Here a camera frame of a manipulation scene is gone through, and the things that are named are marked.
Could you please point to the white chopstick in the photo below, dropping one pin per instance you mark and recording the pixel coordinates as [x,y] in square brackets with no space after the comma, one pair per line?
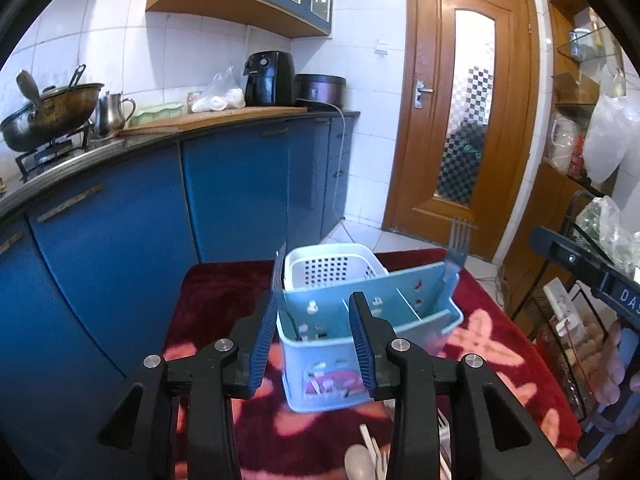
[369,440]

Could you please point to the clear bag of greens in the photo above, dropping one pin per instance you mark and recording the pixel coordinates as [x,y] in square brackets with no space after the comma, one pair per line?
[600,222]

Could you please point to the light green plastic box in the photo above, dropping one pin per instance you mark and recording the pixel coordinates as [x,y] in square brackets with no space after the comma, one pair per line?
[155,114]

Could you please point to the gas stove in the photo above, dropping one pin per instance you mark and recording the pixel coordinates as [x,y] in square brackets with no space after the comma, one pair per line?
[50,152]

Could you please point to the metal spatula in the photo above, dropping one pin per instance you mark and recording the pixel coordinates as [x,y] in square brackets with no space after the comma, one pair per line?
[75,76]

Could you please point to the wooden door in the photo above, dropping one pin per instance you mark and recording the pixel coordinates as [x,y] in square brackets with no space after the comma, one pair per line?
[425,170]

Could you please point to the white plastic fork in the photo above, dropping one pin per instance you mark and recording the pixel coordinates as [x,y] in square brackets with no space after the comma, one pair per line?
[457,250]
[382,465]

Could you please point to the wooden shelf unit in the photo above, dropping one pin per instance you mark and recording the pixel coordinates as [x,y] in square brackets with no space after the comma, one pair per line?
[567,85]

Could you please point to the red floral blanket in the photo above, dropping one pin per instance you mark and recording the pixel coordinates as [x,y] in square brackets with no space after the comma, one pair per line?
[480,300]

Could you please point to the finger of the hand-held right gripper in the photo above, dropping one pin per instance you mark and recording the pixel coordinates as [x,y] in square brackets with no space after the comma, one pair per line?
[570,259]

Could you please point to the light blue utensil holder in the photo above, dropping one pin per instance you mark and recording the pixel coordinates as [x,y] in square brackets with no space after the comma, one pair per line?
[310,355]

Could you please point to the black air fryer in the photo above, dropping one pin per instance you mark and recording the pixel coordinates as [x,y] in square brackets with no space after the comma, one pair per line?
[267,77]

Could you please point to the blue kitchen base cabinet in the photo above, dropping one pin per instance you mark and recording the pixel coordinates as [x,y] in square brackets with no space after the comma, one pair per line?
[125,240]

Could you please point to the large hanging plastic bag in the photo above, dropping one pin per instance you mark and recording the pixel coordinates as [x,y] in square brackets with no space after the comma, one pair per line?
[607,135]

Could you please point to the white plastic spoon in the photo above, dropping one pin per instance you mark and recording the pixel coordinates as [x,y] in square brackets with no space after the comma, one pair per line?
[359,462]

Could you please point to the small jar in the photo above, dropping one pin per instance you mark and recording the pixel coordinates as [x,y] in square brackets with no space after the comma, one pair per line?
[193,102]

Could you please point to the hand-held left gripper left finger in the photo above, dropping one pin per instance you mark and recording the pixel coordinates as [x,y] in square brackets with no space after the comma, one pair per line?
[262,350]

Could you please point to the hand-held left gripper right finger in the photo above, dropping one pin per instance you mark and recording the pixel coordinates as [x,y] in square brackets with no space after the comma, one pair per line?
[361,350]

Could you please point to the white power strip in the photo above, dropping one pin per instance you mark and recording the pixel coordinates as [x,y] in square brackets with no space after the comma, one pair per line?
[562,302]

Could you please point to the glass jar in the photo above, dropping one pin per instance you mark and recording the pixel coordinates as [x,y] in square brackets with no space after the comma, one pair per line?
[577,44]

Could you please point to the white plastic bag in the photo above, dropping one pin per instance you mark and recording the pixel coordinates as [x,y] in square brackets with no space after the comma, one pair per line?
[220,92]

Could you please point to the dark metal wok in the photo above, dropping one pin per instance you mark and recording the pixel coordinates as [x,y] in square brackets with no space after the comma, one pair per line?
[50,112]

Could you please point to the dark rice cooker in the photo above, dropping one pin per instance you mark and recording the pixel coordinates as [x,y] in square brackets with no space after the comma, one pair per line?
[320,91]

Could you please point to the person's right hand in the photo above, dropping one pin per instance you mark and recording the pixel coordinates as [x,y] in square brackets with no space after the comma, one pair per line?
[607,370]

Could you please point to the metal kettle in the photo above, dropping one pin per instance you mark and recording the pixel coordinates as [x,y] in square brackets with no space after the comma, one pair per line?
[109,115]

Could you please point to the wooden cutting board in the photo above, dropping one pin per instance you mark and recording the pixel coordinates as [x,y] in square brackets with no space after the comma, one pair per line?
[215,117]

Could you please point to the white light switch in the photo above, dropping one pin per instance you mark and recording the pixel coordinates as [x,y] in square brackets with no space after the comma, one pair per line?
[382,47]

